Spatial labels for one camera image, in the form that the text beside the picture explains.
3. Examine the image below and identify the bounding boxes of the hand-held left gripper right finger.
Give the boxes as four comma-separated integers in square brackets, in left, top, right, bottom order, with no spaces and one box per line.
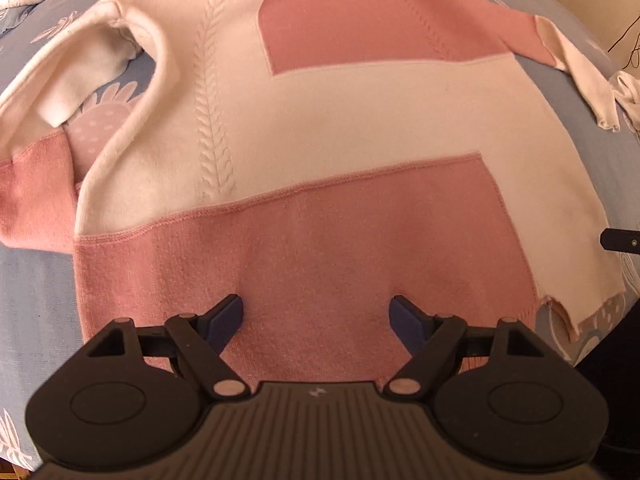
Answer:
[382,295,548,402]

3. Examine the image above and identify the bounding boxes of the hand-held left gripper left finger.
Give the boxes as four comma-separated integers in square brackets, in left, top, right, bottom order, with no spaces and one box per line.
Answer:
[87,294,251,402]

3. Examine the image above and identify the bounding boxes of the pink and white sweater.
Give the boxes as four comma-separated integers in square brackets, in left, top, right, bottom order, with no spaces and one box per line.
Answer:
[0,0,628,387]

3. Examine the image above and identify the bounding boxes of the crumpled white garment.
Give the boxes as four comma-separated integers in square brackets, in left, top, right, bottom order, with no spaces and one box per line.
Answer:
[607,70,640,137]

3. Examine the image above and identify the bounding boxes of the blue floral bed sheet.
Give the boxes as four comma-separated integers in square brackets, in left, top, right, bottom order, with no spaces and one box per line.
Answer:
[0,0,640,466]

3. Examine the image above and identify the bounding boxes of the black wall cable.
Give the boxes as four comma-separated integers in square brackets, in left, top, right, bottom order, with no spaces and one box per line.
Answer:
[606,19,640,68]

